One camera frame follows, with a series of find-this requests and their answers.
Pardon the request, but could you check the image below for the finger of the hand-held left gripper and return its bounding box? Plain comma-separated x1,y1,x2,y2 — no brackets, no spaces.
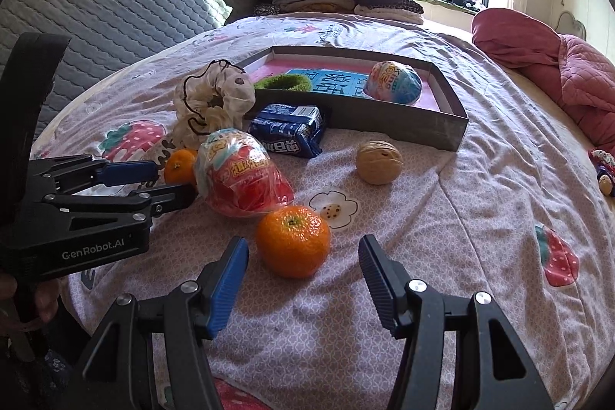
42,182,198,219
30,153,161,196

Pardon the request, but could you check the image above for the small orange mandarin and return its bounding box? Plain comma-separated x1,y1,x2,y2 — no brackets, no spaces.
164,149,198,186

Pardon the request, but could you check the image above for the blue cookie packet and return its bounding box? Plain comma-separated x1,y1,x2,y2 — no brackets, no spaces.
248,103,326,159

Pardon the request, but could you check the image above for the pink quilt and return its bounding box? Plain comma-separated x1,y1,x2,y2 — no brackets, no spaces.
472,7,615,142

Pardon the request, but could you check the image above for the blue pink wrapped toy egg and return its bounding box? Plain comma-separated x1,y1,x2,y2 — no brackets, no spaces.
363,60,422,105

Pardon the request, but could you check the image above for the person's left hand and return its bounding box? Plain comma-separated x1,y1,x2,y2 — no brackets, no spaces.
0,272,60,334

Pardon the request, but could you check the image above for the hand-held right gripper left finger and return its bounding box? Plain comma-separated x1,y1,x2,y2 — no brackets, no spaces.
72,236,251,410

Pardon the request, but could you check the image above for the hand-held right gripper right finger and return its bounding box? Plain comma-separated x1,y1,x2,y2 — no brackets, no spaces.
358,234,558,410

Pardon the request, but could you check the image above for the large orange mandarin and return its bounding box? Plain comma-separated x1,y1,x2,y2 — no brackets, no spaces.
255,205,332,279

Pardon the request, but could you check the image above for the dark cloth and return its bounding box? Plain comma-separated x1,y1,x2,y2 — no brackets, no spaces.
439,0,487,13

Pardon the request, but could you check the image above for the red toy egg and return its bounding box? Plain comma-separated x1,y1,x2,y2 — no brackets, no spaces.
193,128,295,219

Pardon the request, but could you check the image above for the strawberry print bed sheet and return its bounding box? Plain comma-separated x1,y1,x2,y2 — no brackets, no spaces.
29,12,613,410

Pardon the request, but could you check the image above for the blue book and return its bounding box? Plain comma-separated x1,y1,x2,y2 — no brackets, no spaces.
283,68,373,96

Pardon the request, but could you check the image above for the small colourful toy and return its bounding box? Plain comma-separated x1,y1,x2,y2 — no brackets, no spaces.
588,148,615,198

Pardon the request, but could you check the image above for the grey quilted mattress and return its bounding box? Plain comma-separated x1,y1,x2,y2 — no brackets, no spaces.
0,0,248,146

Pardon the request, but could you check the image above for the walnut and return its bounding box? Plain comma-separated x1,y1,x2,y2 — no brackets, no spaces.
356,140,403,185

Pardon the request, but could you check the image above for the grey cardboard box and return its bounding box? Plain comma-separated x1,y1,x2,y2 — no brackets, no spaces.
234,45,470,152

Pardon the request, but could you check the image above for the green fuzzy scrunchie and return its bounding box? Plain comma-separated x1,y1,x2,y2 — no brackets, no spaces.
253,73,313,92

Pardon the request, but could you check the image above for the white scrunchie with black trim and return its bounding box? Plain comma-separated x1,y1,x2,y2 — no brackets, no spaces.
171,59,256,151

